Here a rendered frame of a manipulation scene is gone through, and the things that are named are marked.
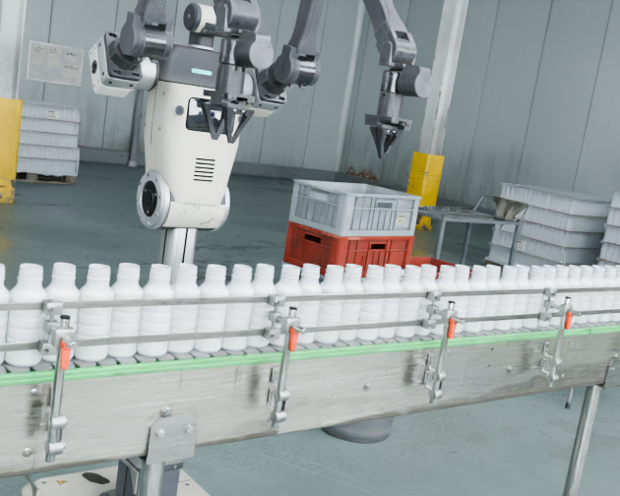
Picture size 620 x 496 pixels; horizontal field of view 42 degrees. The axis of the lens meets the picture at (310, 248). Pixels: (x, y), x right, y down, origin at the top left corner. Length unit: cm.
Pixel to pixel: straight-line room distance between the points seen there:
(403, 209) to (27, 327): 318
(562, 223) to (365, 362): 707
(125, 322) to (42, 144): 967
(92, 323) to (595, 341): 154
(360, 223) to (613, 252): 457
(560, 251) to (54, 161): 646
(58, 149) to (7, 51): 226
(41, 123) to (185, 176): 897
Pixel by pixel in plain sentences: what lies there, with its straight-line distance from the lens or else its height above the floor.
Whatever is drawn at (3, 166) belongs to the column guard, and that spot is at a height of 38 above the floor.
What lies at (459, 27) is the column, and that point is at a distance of 1210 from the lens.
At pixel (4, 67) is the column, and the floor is 141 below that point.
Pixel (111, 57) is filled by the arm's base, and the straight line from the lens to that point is 208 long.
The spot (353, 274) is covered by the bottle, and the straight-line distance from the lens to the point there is 176.
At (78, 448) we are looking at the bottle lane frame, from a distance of 149.
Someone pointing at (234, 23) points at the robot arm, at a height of 163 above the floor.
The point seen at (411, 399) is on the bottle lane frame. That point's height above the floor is 86.
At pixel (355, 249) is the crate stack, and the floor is 82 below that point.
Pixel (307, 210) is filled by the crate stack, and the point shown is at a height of 97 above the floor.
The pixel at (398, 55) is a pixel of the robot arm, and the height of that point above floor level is 164.
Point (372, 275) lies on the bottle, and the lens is 179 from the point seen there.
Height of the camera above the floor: 149
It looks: 10 degrees down
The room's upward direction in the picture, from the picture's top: 9 degrees clockwise
